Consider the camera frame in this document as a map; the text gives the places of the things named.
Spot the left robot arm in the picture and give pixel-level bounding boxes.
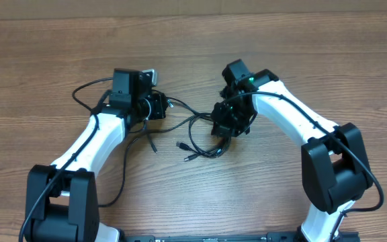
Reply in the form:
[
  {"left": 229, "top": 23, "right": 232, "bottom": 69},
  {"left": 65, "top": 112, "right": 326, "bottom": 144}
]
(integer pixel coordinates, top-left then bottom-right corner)
[{"left": 18, "top": 69, "right": 168, "bottom": 241}]

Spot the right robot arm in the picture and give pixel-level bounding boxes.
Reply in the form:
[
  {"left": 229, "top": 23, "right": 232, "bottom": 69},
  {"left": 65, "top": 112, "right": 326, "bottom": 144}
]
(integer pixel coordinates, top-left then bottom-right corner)
[{"left": 211, "top": 59, "right": 374, "bottom": 241}]

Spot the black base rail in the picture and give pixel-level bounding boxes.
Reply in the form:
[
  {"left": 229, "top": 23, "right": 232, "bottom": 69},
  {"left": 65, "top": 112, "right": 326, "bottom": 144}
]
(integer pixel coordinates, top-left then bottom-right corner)
[{"left": 119, "top": 231, "right": 361, "bottom": 242}]

